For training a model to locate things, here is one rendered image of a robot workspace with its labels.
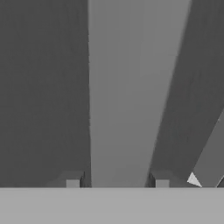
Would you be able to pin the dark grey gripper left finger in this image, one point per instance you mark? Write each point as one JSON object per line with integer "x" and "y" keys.
{"x": 73, "y": 182}

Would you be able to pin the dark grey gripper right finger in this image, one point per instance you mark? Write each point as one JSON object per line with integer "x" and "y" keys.
{"x": 162, "y": 182}

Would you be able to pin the dark grey fridge door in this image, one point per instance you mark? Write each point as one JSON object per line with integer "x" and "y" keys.
{"x": 189, "y": 87}
{"x": 43, "y": 87}

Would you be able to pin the grey cabinet panel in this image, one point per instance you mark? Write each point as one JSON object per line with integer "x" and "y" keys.
{"x": 213, "y": 157}

